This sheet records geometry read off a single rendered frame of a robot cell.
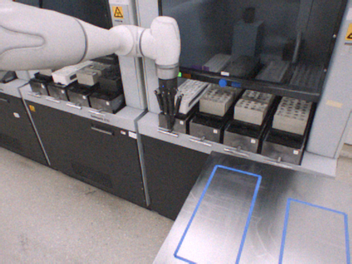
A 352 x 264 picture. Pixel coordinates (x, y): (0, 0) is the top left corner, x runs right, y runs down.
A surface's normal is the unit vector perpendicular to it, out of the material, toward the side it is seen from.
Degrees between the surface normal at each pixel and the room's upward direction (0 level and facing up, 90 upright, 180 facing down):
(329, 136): 90
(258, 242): 0
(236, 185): 0
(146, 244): 0
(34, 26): 64
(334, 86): 90
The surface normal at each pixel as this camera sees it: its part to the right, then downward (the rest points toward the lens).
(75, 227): -0.04, -0.82
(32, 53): 0.69, 0.61
